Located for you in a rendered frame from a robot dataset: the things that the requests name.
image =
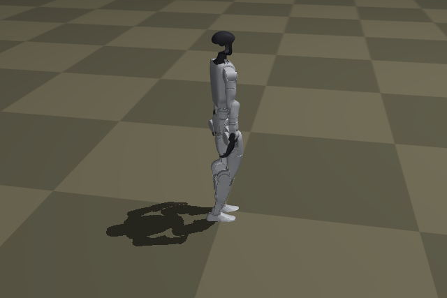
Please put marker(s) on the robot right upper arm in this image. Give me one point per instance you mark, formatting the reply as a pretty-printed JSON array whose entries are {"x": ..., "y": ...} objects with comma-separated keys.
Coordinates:
[{"x": 230, "y": 79}]

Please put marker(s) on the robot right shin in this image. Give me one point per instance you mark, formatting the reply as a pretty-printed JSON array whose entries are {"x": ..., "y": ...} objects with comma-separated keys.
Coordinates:
[{"x": 222, "y": 191}]

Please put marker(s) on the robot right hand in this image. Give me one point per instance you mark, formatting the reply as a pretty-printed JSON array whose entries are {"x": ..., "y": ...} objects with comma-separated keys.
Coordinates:
[{"x": 230, "y": 146}]

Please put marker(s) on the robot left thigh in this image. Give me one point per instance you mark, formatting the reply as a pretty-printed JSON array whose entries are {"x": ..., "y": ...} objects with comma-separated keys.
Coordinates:
[{"x": 220, "y": 163}]

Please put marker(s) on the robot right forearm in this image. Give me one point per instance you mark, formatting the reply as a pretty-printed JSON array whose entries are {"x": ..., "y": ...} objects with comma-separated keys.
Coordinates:
[{"x": 233, "y": 119}]

